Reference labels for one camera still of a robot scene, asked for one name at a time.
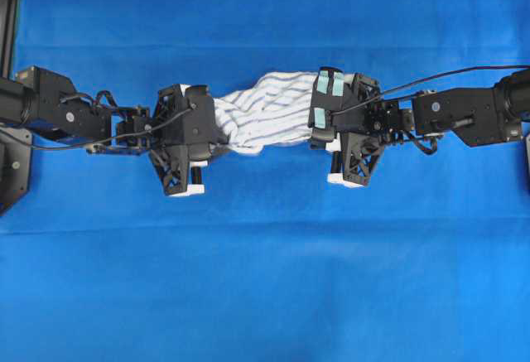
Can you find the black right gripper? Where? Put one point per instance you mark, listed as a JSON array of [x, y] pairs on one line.
[[377, 123]]

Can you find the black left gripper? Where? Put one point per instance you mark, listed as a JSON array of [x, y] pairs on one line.
[[141, 133]]

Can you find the white blue-striped towel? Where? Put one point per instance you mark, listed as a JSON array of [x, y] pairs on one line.
[[275, 111]]

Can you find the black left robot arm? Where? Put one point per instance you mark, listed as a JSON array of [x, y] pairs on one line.
[[48, 104]]

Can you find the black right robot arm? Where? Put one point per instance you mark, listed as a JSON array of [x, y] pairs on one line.
[[477, 116]]

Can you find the blue table cloth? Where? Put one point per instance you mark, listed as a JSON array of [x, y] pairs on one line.
[[430, 262]]

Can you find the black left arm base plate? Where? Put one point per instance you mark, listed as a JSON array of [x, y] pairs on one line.
[[15, 167]]

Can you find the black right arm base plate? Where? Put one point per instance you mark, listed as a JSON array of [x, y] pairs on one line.
[[526, 162]]

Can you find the black frame post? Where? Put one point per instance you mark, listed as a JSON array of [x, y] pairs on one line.
[[9, 9]]

